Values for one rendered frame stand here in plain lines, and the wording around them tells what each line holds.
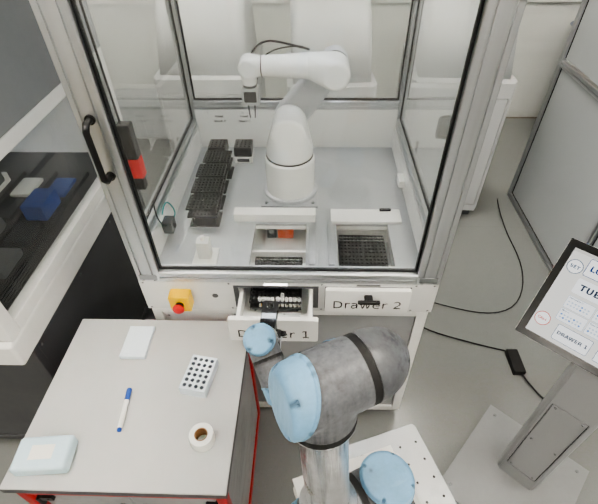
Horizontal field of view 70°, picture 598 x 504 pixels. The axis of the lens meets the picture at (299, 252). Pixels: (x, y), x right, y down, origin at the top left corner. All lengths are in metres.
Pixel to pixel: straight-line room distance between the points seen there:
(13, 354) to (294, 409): 1.17
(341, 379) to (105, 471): 0.94
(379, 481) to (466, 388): 1.49
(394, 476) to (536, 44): 4.26
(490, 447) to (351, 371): 1.69
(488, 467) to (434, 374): 0.49
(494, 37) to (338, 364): 0.77
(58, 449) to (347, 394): 1.01
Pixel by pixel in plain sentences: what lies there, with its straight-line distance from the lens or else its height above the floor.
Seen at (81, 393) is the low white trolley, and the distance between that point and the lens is 1.60.
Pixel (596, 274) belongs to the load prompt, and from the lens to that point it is 1.44.
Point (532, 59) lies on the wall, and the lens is 4.85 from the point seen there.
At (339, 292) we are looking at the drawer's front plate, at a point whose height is 0.92.
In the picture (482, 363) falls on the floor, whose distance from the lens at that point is 2.57.
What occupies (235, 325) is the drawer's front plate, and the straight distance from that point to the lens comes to 1.42.
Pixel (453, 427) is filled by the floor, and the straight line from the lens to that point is 2.33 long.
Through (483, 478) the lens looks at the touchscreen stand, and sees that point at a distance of 2.23.
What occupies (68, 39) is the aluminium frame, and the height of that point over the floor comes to 1.72.
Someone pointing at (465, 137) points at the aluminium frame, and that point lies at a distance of 1.18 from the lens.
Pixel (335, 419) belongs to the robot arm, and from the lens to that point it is 0.66.
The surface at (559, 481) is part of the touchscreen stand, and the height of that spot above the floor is 0.04.
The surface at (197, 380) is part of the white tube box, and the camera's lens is 1.46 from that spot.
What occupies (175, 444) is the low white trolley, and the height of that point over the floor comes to 0.76.
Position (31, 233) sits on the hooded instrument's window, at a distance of 1.70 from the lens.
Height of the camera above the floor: 2.02
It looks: 43 degrees down
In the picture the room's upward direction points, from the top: 1 degrees counter-clockwise
